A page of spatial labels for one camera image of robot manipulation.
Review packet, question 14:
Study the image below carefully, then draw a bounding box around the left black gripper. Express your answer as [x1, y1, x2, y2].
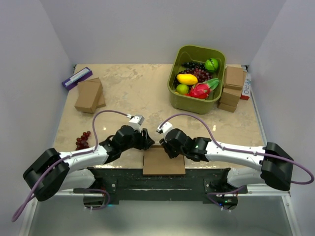
[121, 126, 155, 152]

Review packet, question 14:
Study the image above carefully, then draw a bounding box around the brown cardboard paper box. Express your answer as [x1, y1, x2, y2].
[143, 146, 186, 176]

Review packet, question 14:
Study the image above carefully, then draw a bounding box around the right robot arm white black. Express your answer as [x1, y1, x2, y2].
[157, 127, 293, 193]

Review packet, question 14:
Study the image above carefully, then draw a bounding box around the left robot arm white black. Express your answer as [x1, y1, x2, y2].
[23, 125, 155, 202]

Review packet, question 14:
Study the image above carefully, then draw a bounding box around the folded cardboard box left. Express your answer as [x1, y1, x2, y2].
[74, 78, 106, 114]

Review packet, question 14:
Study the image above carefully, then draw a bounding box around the folded cardboard box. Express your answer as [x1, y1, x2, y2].
[74, 78, 106, 114]
[223, 66, 246, 90]
[218, 88, 242, 113]

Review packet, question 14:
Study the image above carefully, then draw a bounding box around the folded cardboard box lower right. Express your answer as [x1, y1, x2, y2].
[218, 88, 242, 113]

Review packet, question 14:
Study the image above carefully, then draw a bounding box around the purple rectangular box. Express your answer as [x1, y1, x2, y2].
[62, 67, 93, 91]

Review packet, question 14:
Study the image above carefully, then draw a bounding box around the folded cardboard box top right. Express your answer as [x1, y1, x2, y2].
[223, 66, 246, 90]

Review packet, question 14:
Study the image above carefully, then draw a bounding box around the green lime toy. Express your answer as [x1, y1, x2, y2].
[176, 84, 189, 95]

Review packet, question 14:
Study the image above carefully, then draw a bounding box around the pink dragon fruit toy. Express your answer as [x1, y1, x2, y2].
[188, 78, 220, 99]

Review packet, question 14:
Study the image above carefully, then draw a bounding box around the red grape bunch on table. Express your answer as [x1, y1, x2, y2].
[75, 131, 91, 150]

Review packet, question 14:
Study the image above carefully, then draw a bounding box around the yellow mango toy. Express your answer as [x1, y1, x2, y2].
[176, 74, 198, 86]

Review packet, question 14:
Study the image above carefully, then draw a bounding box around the red grape bunch in basket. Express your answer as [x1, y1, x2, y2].
[178, 68, 212, 83]

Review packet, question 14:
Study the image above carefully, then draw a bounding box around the dark purple grape bunch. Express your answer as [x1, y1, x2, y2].
[182, 61, 205, 70]

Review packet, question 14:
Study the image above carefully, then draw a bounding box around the green plastic basket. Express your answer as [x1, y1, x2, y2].
[167, 45, 226, 114]

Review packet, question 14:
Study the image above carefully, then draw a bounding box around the green round melon toy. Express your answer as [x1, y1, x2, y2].
[204, 58, 219, 72]

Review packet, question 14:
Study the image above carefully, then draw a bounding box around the white red carton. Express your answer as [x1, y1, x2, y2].
[240, 72, 252, 100]

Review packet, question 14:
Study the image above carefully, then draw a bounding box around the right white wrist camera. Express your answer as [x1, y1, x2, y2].
[156, 122, 174, 135]

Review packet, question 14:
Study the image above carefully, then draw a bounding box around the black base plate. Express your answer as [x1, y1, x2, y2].
[74, 168, 238, 209]

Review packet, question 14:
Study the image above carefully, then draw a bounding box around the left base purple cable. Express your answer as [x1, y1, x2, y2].
[84, 188, 111, 211]

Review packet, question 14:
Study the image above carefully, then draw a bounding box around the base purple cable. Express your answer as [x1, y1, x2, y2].
[205, 185, 248, 211]
[84, 188, 111, 211]

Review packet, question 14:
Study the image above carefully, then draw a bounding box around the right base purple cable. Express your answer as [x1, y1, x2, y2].
[205, 185, 248, 211]

